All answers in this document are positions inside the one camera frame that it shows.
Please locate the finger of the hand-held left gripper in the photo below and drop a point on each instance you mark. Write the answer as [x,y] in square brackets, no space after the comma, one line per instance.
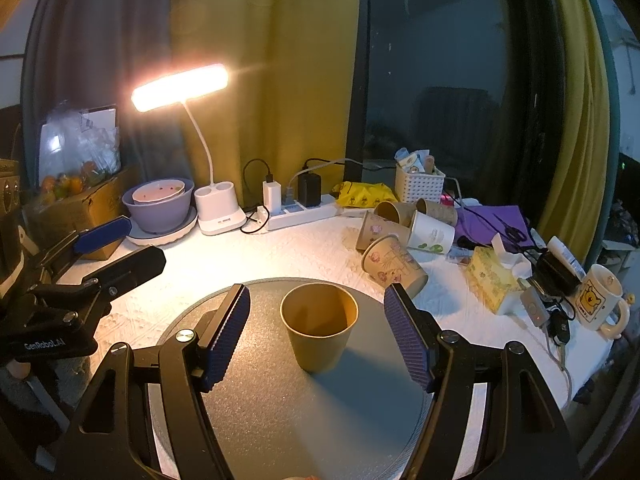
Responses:
[102,233]
[131,264]

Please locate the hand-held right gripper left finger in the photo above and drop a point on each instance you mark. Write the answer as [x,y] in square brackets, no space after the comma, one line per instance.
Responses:
[226,342]

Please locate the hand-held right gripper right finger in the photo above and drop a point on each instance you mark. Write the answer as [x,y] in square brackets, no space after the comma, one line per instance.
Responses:
[411,342]

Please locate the plain brown paper cup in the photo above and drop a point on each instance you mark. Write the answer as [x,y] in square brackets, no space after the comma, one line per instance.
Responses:
[320,332]

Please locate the flower printed paper cup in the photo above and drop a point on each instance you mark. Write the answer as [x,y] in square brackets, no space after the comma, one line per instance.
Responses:
[395,266]
[377,232]

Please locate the white green printed paper cup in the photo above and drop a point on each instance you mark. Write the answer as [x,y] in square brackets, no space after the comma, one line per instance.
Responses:
[431,235]

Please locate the cardboard box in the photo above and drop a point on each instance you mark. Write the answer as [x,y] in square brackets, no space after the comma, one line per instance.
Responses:
[95,207]

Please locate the white plate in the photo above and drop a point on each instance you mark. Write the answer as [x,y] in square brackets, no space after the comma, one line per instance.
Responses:
[170,237]

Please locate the purple bowl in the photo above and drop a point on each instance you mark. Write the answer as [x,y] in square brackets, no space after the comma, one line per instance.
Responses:
[160,216]

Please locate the pile of oranges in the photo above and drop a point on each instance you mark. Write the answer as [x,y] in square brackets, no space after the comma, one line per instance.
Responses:
[62,185]

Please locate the pink bowl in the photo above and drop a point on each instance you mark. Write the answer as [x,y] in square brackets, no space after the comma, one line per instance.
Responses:
[159,192]

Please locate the white desk lamp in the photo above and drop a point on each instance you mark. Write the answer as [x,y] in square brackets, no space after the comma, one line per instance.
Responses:
[216,210]

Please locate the clear plastic bag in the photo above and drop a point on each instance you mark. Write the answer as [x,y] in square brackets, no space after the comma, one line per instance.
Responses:
[80,135]

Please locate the yellow tissue pack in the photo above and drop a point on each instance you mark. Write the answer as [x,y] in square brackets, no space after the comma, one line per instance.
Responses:
[492,280]

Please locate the round grey turntable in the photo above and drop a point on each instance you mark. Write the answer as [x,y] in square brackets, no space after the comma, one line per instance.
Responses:
[310,415]

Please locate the white power bank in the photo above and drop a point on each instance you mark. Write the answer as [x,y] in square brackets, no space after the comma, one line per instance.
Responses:
[535,307]

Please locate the purple cloth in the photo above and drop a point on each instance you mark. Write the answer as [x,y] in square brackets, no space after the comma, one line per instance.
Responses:
[487,220]

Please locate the black key fob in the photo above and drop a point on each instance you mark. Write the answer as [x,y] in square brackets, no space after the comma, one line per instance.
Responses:
[559,327]

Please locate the black scissors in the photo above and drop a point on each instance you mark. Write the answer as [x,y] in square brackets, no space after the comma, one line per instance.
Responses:
[515,235]

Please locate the white power strip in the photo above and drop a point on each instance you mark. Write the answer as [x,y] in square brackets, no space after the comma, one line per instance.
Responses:
[305,215]

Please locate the white charger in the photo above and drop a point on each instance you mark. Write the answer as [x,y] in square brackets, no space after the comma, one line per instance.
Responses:
[273,196]

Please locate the yellow snack packet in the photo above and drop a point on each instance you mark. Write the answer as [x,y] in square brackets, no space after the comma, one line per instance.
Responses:
[367,194]

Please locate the white plastic basket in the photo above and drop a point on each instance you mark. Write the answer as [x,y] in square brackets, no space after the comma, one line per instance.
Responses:
[419,187]

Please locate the black device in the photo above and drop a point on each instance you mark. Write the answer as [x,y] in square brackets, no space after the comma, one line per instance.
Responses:
[557,272]

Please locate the black charger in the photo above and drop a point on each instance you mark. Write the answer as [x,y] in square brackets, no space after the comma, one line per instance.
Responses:
[309,190]

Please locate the white tube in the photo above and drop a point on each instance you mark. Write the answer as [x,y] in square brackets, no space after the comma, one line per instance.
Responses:
[565,255]

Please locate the bear printed mug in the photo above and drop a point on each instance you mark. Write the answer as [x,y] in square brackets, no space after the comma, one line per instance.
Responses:
[595,302]

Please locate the grey curtain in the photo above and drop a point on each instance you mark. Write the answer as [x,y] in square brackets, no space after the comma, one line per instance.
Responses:
[100,25]

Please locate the yellow curtain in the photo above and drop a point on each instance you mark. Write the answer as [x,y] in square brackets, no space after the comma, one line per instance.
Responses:
[270,35]
[580,85]

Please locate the dark window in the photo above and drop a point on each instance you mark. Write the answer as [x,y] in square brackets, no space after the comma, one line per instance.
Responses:
[440,60]

